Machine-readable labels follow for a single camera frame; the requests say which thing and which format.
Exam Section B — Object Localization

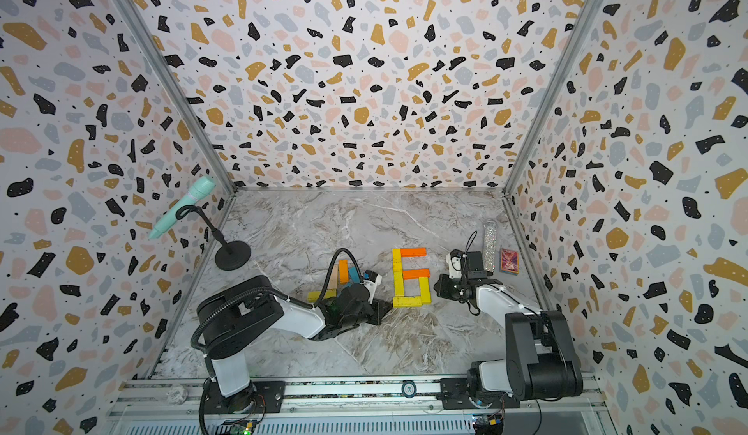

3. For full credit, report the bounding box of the yellow block top vertical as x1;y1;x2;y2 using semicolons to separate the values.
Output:
393;297;423;308

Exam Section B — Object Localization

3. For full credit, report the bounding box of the mint green microphone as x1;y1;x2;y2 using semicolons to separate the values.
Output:
148;176;216;239

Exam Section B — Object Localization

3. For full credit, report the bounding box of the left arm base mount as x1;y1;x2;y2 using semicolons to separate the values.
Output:
199;380;286;417

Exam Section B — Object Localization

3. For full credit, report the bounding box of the orange block diagonal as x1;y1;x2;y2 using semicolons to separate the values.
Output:
402;269;430;280

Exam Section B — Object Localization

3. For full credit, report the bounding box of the beige wooden block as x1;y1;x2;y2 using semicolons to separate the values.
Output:
327;269;339;291

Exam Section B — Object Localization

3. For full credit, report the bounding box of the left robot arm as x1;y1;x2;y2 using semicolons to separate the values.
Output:
190;271;393;398

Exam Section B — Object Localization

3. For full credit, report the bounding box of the black microphone stand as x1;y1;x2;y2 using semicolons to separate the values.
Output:
176;205;251;271

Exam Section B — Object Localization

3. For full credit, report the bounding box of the orange block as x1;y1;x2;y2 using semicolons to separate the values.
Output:
399;248;428;258

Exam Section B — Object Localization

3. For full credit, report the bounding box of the teal block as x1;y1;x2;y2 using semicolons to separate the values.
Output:
349;267;362;283

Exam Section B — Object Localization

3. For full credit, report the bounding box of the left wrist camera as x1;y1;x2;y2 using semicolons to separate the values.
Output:
362;269;382;304

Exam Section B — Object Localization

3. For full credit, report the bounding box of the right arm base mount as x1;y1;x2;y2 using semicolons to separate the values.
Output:
436;377;520;412

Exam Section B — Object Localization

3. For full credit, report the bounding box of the yellow block left horizontal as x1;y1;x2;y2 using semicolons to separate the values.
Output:
307;291;327;304

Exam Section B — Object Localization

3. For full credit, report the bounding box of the red playing card box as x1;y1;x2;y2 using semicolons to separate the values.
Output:
500;248;520;275

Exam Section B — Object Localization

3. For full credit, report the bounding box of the orange block vertical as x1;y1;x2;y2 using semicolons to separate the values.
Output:
338;260;350;285

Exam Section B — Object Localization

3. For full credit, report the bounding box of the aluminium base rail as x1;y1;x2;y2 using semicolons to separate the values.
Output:
102;375;616;434

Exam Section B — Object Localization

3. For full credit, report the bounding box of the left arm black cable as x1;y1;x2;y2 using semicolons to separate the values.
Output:
191;247;366;354

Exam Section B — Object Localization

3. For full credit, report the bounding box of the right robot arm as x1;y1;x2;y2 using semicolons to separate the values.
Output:
434;250;584;407

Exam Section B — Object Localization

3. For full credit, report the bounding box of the glitter filled clear tube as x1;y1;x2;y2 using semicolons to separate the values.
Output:
482;220;498;275

